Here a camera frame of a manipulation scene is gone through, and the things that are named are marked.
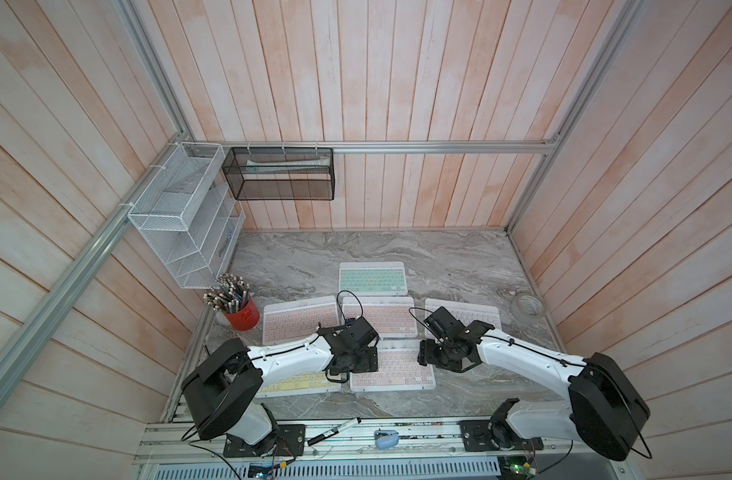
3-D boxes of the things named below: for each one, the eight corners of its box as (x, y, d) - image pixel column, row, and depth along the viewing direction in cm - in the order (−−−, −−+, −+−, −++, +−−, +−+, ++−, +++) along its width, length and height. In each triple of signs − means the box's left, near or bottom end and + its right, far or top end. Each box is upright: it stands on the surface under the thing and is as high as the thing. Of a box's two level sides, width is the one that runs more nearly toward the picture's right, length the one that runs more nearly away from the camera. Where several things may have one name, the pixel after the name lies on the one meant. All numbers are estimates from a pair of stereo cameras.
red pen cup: (224, 333, 94) (200, 303, 80) (233, 306, 101) (212, 273, 86) (255, 333, 94) (236, 303, 80) (262, 306, 101) (246, 273, 86)
